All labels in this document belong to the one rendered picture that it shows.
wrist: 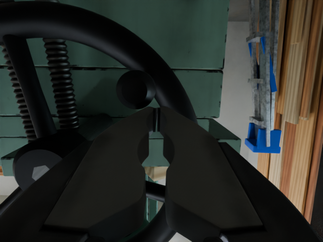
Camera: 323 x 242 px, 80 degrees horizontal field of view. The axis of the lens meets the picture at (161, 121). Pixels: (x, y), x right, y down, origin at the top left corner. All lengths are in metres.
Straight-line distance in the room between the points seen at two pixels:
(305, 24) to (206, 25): 1.36
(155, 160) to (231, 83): 2.59
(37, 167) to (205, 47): 0.30
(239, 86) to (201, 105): 2.59
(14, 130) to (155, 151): 0.27
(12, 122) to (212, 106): 0.37
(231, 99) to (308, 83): 1.43
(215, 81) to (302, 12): 1.36
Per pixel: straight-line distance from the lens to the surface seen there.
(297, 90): 1.69
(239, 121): 3.03
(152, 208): 0.88
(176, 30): 0.37
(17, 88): 0.29
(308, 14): 1.72
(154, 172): 0.40
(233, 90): 2.93
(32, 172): 0.21
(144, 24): 0.37
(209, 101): 0.37
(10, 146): 0.47
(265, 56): 1.21
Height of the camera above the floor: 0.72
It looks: 13 degrees up
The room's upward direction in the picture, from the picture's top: 179 degrees counter-clockwise
